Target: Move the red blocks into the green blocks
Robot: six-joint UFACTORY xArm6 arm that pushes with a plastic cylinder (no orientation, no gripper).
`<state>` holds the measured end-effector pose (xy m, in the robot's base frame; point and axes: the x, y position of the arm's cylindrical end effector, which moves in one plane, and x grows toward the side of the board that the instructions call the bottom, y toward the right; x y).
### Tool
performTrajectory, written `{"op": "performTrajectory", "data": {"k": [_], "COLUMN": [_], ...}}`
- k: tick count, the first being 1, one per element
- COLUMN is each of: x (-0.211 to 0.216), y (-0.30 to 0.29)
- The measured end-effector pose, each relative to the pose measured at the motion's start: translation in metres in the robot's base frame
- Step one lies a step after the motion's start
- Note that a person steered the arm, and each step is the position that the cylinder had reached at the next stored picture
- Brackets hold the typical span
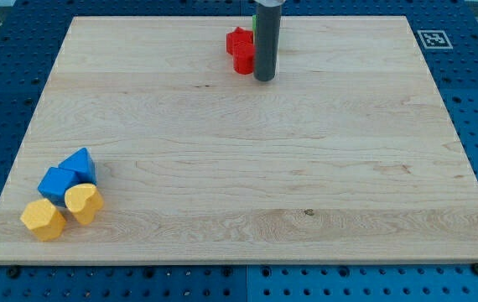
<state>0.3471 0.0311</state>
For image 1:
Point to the red round block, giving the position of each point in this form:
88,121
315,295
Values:
243,57

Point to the red star block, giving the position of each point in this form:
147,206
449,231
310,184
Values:
238,35

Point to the wooden board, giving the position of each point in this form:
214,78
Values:
348,156

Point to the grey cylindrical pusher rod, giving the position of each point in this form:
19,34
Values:
268,16

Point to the green block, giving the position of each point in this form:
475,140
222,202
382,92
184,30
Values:
254,23

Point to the blue triangle block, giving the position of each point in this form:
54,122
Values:
82,164

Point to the yellow heart block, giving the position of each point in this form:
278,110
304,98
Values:
83,201

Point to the blue cube block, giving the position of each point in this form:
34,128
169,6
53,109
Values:
55,183

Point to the yellow hexagon block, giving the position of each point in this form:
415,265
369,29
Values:
43,219

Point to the white fiducial marker tag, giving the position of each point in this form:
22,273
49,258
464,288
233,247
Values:
434,39

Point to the black bolt front left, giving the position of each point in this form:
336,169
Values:
13,272

